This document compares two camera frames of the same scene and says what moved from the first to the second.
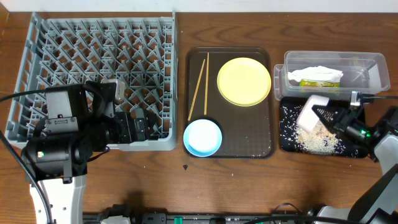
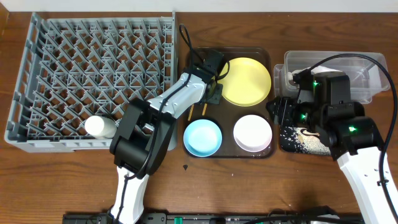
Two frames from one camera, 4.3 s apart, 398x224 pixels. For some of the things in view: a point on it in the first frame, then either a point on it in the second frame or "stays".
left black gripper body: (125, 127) to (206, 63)
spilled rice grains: (321, 139) stays
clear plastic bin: (330, 73) stays
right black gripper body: (358, 132) to (288, 111)
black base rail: (195, 218) stays
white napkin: (317, 73) stays
